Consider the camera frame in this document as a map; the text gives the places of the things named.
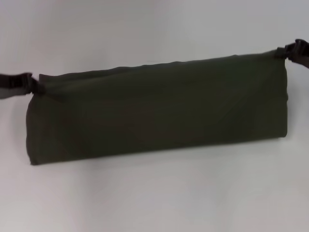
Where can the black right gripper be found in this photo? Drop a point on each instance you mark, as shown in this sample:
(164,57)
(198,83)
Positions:
(299,53)

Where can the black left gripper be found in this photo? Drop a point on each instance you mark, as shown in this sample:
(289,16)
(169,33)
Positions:
(14,81)

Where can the dark green FREE print T-shirt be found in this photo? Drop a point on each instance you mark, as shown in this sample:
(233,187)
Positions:
(157,108)

